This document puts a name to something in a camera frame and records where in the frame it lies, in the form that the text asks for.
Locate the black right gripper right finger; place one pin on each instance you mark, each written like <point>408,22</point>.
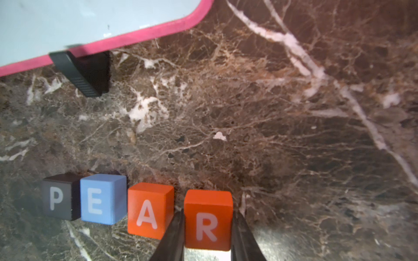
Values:
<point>243,244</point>

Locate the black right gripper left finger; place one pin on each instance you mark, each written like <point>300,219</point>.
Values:
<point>171,246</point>

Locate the red letter block A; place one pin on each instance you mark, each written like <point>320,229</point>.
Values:
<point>150,209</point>

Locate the red letter block R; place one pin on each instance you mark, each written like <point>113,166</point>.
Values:
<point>208,219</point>

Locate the light blue letter block E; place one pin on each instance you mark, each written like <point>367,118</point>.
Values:
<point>103,198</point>

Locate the black letter block P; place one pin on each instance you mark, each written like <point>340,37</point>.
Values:
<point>61,196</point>

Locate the black whiteboard stand foot right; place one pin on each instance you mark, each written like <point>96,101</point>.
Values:
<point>89,74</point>

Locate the pink framed whiteboard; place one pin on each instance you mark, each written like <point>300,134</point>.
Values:
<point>31,30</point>

